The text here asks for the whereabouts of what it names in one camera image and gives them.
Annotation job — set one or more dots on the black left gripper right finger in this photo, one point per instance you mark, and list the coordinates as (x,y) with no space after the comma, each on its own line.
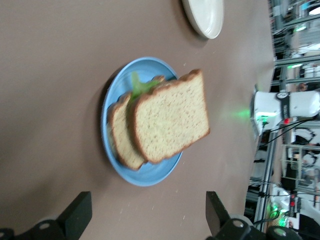
(217,220)

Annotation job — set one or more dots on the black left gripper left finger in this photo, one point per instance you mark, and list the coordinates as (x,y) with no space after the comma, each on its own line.
(75,217)

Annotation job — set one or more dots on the brown bread slice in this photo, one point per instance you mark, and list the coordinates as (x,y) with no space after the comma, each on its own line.
(172,117)
(122,140)

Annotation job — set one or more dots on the green lettuce leaf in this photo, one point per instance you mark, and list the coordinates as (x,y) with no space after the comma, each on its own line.
(138,87)

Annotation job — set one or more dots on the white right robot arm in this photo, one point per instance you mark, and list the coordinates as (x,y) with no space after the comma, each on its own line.
(267,105)

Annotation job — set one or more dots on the blue plate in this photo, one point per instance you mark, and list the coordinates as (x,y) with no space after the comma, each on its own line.
(150,175)

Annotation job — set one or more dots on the beige plate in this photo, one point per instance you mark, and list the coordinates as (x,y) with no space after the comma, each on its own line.
(207,15)

